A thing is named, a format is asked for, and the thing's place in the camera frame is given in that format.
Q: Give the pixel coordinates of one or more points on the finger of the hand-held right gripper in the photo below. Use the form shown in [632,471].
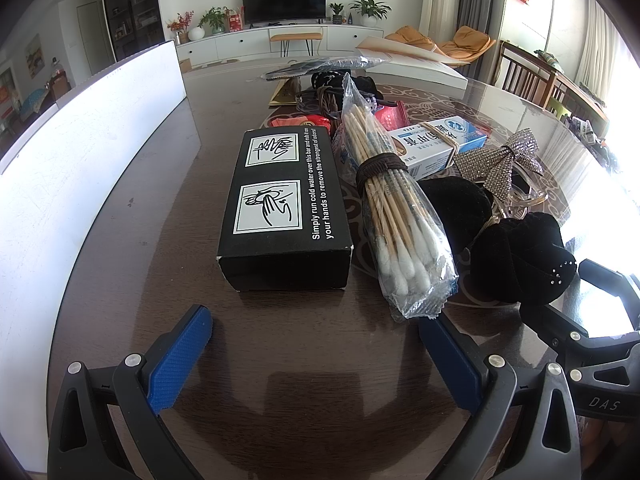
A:
[622,285]
[545,322]

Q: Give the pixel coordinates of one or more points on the red gift box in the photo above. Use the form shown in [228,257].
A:
[234,21]

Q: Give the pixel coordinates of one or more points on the red flat packet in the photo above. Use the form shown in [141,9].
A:
[295,121]

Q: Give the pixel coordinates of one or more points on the framed wall picture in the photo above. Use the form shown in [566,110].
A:
[34,55]

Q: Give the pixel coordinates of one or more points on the small potted plant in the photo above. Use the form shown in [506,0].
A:
[337,12]

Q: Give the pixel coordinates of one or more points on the white blue medicine box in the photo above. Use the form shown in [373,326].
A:
[435,145]

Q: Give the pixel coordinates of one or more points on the wooden bench stool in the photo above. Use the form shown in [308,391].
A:
[295,36]

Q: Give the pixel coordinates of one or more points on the black display cabinet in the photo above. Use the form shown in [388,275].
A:
[132,7]

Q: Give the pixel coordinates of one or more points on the rhinestone bow hair clip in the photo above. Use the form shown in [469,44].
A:
[500,160]

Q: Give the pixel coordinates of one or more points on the orange lounge chair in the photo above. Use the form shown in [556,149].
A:
[465,42]

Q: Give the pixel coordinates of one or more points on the large green potted plant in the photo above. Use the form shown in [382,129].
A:
[370,10]

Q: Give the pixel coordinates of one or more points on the black velvet studded hair accessory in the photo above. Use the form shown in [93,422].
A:
[520,260]

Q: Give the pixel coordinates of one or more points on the black printed cardboard box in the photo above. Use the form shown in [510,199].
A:
[280,210]

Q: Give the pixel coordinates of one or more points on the black velvet scrunchie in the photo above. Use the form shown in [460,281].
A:
[450,210]

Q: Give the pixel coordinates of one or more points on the white television cabinet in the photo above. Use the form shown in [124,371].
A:
[250,42]

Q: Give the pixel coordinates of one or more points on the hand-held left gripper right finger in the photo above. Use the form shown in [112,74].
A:
[450,355]

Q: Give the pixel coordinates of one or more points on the bushy green potted plant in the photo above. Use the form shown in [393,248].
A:
[215,20]

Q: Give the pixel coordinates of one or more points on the white booklet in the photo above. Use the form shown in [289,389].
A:
[425,62]

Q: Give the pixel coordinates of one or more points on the bag of cotton swabs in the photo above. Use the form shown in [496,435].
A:
[395,210]

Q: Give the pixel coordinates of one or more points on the grey curtain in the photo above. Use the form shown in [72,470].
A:
[482,5]

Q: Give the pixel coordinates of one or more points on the clear amber hair claw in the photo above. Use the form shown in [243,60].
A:
[525,192]

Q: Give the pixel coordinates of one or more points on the dark wooden chair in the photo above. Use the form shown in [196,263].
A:
[522,75]

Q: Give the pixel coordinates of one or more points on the round white vase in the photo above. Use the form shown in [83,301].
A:
[196,33]

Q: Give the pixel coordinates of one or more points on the silver foil bag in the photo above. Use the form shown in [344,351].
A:
[325,65]

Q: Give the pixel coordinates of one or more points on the gold box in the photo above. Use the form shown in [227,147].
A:
[285,94]

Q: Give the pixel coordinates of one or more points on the red flower vase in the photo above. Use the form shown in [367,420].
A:
[181,25]

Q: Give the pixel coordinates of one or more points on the white board panel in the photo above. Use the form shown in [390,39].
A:
[75,185]

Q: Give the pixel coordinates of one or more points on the black cloth pouch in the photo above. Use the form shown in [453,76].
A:
[340,85]

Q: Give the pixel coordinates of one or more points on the black television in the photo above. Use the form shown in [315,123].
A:
[284,2]

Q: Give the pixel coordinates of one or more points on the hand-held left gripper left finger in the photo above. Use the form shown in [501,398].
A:
[177,355]

